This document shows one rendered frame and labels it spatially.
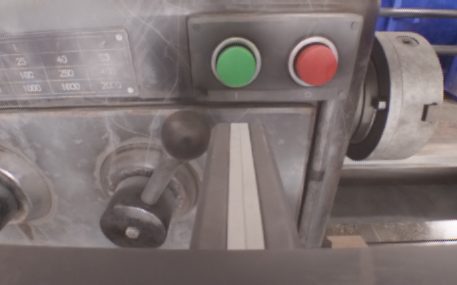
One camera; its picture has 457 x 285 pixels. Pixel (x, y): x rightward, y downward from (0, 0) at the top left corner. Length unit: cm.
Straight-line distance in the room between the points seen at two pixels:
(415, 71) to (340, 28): 30
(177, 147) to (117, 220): 11
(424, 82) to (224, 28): 37
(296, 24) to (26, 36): 22
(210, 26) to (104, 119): 13
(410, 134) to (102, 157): 45
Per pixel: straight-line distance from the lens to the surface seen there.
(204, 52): 20
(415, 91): 49
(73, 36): 26
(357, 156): 56
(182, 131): 16
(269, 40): 20
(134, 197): 24
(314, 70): 19
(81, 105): 28
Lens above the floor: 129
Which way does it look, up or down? 32 degrees down
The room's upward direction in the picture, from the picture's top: 2 degrees counter-clockwise
